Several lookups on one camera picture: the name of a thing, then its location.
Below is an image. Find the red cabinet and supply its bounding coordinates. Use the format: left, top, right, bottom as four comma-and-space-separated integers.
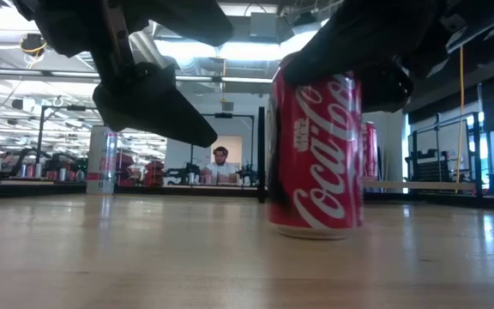
143, 159, 166, 187
116, 152, 137, 186

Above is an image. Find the person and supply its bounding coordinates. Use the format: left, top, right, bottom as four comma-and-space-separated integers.
201, 145, 240, 185

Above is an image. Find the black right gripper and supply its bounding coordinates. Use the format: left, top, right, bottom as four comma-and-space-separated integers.
281, 0, 494, 114

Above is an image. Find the grey ceiling box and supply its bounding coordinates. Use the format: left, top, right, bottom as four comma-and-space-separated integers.
249, 11, 279, 39

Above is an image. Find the black cord reel yellow cable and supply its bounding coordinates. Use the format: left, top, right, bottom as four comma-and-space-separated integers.
18, 32, 49, 70

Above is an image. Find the beige door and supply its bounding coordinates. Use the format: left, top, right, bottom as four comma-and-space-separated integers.
210, 135, 244, 173

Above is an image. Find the black perforated crate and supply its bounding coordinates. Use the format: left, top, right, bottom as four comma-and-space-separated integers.
406, 148, 453, 183

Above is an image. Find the red Coca-Cola can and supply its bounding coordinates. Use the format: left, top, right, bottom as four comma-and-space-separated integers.
266, 53, 364, 240
359, 120, 380, 180

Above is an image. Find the black gantry frame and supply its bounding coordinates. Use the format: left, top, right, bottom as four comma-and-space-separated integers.
35, 104, 102, 178
190, 112, 256, 186

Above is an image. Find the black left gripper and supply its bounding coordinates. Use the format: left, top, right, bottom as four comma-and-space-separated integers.
13, 0, 220, 149

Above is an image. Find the long ceiling light fixture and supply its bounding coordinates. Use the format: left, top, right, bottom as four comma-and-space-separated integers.
0, 68, 274, 85

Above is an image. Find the white slim can red print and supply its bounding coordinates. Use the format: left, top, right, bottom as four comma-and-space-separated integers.
85, 124, 119, 196

